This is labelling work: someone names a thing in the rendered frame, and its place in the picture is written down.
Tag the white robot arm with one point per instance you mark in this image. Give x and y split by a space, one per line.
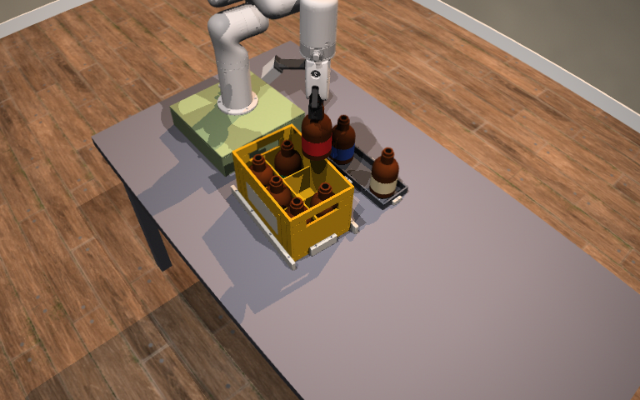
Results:
318 34

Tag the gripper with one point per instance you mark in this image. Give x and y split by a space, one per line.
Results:
317 75

